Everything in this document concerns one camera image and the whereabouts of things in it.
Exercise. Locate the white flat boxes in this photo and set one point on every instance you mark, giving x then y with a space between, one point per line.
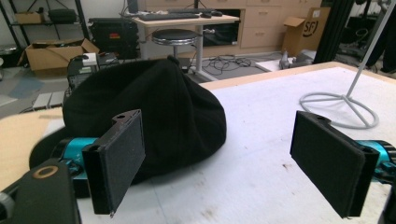
48 100

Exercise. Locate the grey device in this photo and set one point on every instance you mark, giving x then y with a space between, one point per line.
294 60

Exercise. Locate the small white box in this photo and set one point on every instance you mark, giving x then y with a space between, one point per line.
89 59

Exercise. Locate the wooden desk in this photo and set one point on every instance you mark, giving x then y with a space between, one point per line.
186 22

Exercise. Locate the black keyboard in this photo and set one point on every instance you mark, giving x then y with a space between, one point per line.
168 16

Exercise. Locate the black metal shelf rack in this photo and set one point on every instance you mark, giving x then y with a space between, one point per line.
81 18

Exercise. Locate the black equipment case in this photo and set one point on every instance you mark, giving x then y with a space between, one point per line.
113 37

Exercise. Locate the black bag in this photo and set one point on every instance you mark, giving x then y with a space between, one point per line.
62 15

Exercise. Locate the black round stool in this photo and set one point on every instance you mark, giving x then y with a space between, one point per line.
175 36

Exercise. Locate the small cardboard box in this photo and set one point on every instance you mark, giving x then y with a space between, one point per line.
28 18

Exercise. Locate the black cap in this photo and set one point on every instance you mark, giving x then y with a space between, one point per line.
155 118

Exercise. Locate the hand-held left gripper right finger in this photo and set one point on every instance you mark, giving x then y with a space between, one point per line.
327 158

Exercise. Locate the white metal stand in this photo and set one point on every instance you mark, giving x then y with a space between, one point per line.
350 99

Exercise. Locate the white table mat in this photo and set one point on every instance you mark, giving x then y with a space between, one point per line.
258 161

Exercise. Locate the open cardboard box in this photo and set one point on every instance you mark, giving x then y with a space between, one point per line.
53 56

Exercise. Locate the black machine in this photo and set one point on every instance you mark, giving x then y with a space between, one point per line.
79 73

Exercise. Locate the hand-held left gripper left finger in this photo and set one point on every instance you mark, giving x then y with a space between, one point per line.
120 168

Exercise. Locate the printed cardboard box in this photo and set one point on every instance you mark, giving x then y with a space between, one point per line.
303 31

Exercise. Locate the black computer mouse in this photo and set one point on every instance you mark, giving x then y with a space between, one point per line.
206 14

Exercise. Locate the wooden drawer cabinet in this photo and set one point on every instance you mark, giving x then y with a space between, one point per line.
264 25

